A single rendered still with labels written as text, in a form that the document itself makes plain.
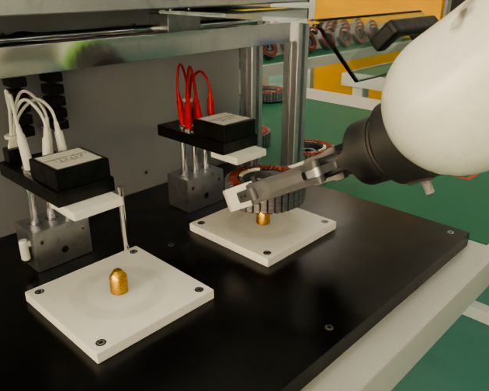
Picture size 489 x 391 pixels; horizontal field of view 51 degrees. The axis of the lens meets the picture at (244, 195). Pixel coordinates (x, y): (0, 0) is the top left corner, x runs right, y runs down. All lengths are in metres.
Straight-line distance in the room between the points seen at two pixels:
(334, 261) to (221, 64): 0.45
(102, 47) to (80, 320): 0.30
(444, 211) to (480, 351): 1.02
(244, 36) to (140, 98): 0.20
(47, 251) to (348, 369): 0.38
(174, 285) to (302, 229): 0.22
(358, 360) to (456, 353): 1.30
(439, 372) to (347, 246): 1.08
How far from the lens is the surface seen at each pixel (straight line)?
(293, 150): 0.89
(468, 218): 0.90
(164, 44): 0.68
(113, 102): 0.83
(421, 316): 0.63
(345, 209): 0.82
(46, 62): 0.59
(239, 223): 0.73
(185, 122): 0.76
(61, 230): 0.68
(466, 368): 1.80
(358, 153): 0.56
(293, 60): 0.86
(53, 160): 0.60
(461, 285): 0.71
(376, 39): 0.61
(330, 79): 4.57
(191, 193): 0.79
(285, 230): 0.71
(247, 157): 0.71
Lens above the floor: 1.10
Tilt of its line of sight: 23 degrees down
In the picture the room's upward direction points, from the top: straight up
